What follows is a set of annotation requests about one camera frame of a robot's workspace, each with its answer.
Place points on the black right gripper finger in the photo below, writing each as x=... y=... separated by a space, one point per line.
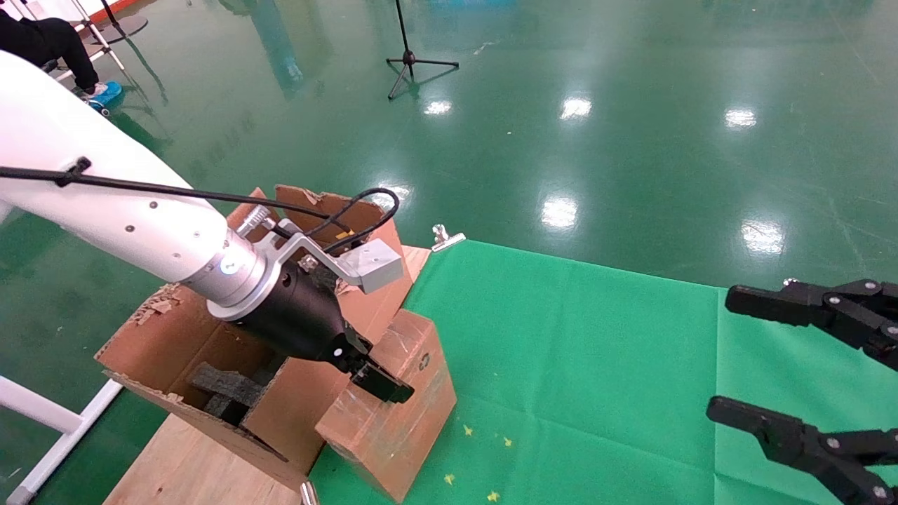
x=807 y=303
x=793 y=442

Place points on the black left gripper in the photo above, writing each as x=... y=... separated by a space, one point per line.
x=302 y=315

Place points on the small brown cardboard box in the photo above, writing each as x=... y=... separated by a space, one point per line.
x=400 y=438

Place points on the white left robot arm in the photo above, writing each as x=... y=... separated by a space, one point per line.
x=105 y=203

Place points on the large open cardboard carton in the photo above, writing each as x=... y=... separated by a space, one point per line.
x=175 y=337

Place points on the black foam block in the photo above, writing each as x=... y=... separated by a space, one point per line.
x=224 y=382

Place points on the green cloth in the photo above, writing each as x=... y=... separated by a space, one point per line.
x=596 y=351

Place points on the black tripod stand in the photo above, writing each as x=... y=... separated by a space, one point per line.
x=409 y=57

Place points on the blue shoe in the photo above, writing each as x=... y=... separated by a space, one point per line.
x=106 y=91

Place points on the white tripod legs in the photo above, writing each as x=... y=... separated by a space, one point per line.
x=104 y=43

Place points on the black round-base stand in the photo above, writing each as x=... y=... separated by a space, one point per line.
x=123 y=28

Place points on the seated person in black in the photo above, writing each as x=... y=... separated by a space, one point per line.
x=49 y=38

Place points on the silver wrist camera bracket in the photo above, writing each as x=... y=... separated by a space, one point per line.
x=372 y=265

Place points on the white metal frame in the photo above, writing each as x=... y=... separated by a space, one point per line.
x=42 y=414

